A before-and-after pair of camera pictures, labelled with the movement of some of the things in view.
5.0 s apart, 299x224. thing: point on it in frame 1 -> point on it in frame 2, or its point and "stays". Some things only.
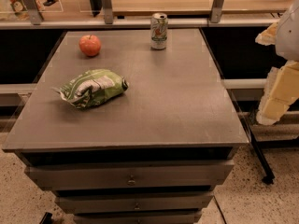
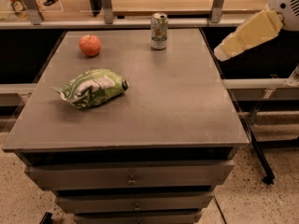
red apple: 90,45 stays
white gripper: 289,35 -> 287,7
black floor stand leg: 269,177 stays
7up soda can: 159,31 stays
